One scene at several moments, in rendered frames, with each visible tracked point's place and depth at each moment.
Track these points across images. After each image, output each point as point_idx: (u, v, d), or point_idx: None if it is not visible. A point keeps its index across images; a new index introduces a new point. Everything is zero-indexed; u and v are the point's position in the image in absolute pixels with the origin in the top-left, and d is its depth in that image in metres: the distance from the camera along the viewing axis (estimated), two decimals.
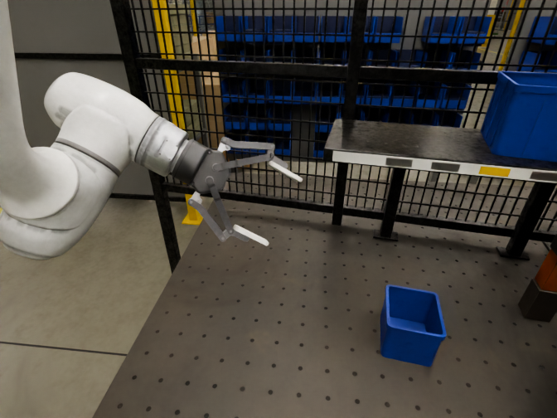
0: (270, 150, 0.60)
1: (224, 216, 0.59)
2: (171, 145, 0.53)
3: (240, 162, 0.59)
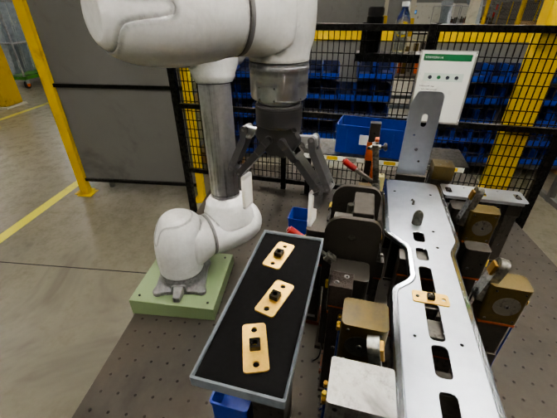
0: (323, 189, 0.55)
1: (247, 163, 0.59)
2: (272, 95, 0.47)
3: (298, 164, 0.54)
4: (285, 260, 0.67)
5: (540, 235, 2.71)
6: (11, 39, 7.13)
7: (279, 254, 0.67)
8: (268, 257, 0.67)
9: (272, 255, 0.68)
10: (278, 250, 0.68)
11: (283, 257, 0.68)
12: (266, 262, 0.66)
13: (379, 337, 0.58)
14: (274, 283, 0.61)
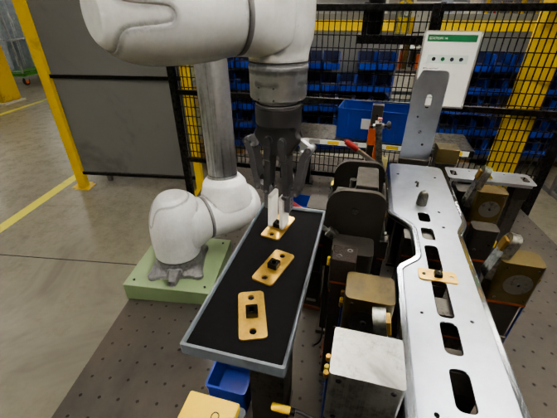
0: (292, 193, 0.59)
1: (266, 176, 0.59)
2: (271, 95, 0.48)
3: (284, 167, 0.56)
4: (285, 230, 0.63)
5: (544, 227, 2.68)
6: (9, 35, 7.09)
7: (278, 225, 0.63)
8: (267, 229, 0.64)
9: (271, 226, 0.64)
10: (277, 221, 0.64)
11: (282, 228, 0.64)
12: (264, 233, 0.62)
13: (385, 309, 0.54)
14: (273, 252, 0.57)
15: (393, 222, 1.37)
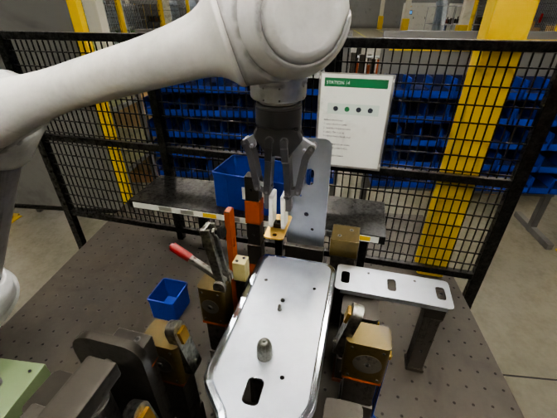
0: (293, 192, 0.59)
1: (267, 177, 0.58)
2: (277, 96, 0.47)
3: (286, 167, 0.56)
4: (287, 230, 0.63)
5: (517, 275, 2.32)
6: None
7: (279, 225, 0.63)
8: (268, 230, 0.63)
9: (272, 227, 0.64)
10: (277, 221, 0.64)
11: (283, 228, 0.64)
12: (268, 235, 0.62)
13: None
14: None
15: None
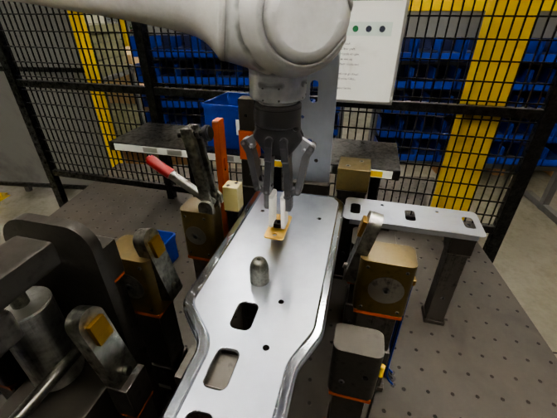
0: (293, 192, 0.59)
1: (267, 177, 0.58)
2: (277, 96, 0.47)
3: (286, 167, 0.56)
4: (287, 230, 0.63)
5: (530, 251, 2.19)
6: None
7: (279, 225, 0.63)
8: (268, 230, 0.63)
9: (272, 227, 0.64)
10: (277, 221, 0.64)
11: (283, 228, 0.64)
12: (268, 235, 0.62)
13: None
14: None
15: None
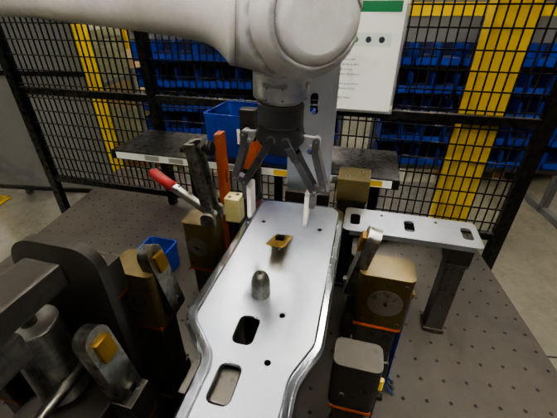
0: (319, 189, 0.57)
1: (251, 170, 0.58)
2: (280, 96, 0.47)
3: (298, 165, 0.55)
4: (288, 242, 0.65)
5: (530, 255, 2.20)
6: None
7: (281, 236, 0.65)
8: (270, 240, 0.65)
9: (273, 240, 0.66)
10: (278, 235, 0.67)
11: (284, 240, 0.66)
12: (269, 243, 0.64)
13: None
14: None
15: None
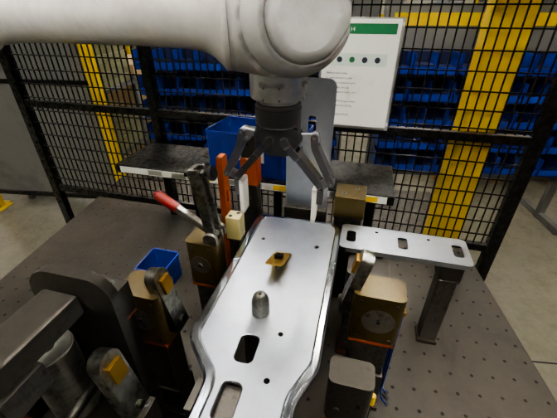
0: (326, 184, 0.56)
1: (245, 167, 0.58)
2: (277, 96, 0.47)
3: (301, 162, 0.55)
4: (286, 260, 0.69)
5: (525, 260, 2.24)
6: None
7: (280, 255, 0.69)
8: (269, 260, 0.68)
9: (273, 258, 0.69)
10: (277, 253, 0.70)
11: (283, 259, 0.69)
12: (268, 262, 0.67)
13: None
14: None
15: None
